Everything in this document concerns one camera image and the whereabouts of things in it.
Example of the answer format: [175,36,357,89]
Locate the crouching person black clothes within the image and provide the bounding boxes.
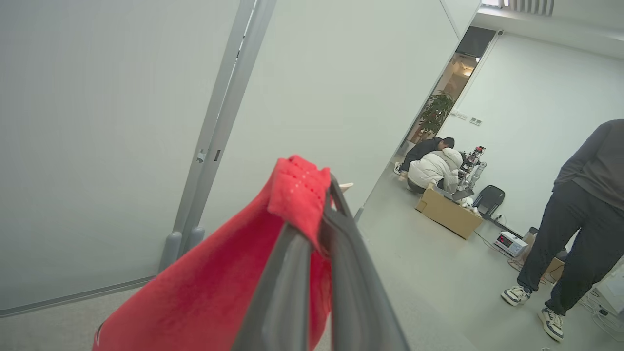
[394,137,455,175]

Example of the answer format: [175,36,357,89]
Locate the red white basketball jersey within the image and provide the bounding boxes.
[93,155,352,351]

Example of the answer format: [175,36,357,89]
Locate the white equipment box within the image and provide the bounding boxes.
[584,266,624,323]

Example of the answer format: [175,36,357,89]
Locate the black chair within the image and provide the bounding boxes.
[474,185,506,218]

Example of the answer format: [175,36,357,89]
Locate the green potted plant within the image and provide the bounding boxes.
[418,92,455,143]

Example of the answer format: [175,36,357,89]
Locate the white wall switches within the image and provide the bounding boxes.
[455,111,484,127]

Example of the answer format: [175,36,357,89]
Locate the standing person dark clothes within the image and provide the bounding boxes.
[501,119,624,342]

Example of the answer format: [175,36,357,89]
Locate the small grey robot device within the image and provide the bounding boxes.
[457,145,488,194]

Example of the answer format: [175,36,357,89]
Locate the small cardboard box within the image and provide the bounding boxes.
[512,227,567,284]

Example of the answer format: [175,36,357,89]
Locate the crouching person white jacket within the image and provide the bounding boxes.
[407,148,464,195]

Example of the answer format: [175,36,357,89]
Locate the white power supply red display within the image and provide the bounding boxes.
[494,231,529,258]

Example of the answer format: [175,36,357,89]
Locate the large cardboard box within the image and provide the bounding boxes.
[415,185,483,240]

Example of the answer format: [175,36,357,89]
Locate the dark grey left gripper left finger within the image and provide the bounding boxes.
[233,224,313,351]

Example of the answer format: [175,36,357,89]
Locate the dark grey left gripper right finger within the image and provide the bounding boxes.
[319,175,410,351]

